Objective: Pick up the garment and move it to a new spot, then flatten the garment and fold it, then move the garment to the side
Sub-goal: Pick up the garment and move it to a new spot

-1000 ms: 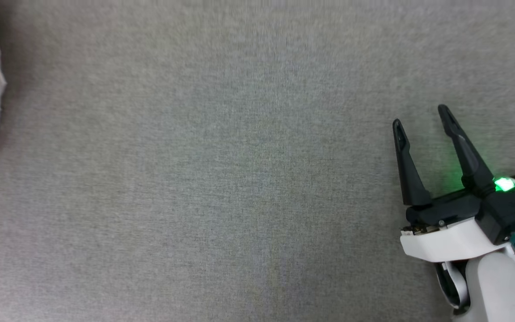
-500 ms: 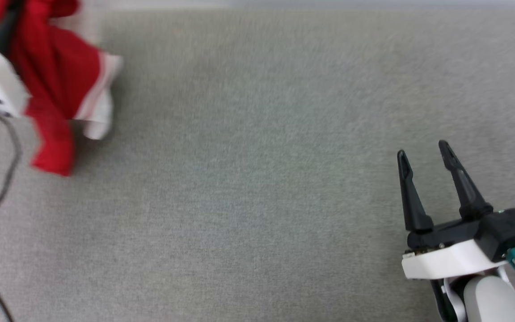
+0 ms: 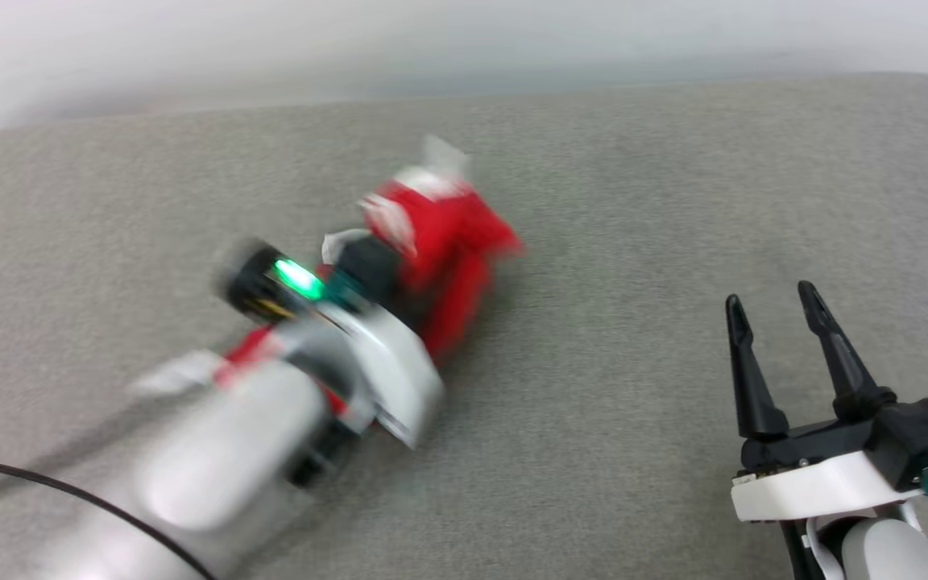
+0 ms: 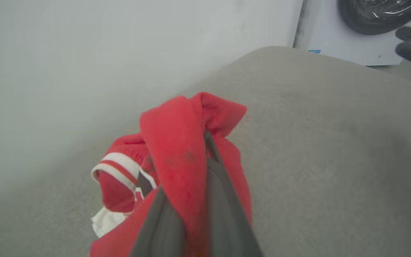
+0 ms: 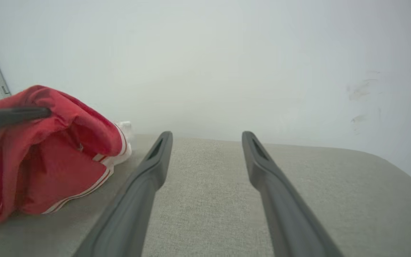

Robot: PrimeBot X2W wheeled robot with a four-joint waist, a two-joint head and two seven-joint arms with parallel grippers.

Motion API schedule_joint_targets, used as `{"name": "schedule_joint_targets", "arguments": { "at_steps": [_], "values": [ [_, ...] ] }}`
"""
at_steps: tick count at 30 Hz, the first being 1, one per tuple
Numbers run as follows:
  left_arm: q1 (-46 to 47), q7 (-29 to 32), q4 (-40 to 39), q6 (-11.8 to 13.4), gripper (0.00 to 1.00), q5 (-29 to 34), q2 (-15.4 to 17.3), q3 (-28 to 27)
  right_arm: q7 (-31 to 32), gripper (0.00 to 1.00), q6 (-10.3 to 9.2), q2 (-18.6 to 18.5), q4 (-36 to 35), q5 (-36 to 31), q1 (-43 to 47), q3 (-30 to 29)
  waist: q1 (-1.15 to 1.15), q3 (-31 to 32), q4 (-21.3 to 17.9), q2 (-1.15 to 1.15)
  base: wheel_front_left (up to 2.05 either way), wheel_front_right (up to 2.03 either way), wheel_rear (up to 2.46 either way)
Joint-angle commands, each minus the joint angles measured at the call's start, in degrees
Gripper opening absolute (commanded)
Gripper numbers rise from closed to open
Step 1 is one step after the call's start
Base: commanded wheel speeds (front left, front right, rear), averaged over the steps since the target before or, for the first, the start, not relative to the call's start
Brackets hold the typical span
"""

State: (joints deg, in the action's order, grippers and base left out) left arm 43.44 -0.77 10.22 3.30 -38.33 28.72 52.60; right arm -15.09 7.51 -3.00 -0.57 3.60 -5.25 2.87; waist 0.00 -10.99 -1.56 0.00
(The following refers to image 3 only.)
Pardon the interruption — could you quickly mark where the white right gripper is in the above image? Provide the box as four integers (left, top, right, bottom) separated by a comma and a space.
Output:
725, 280, 924, 523

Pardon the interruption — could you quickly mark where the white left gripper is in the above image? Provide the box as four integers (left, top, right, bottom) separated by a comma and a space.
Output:
295, 303, 445, 449

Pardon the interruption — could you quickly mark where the red and white basketball jersey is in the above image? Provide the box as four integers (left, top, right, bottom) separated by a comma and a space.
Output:
130, 137, 523, 420

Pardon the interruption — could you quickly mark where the grey fabric sofa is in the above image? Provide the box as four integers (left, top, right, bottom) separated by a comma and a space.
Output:
0, 72, 928, 580

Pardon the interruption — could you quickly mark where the black cable with teal plug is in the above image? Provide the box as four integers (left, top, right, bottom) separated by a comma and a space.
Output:
0, 455, 217, 580

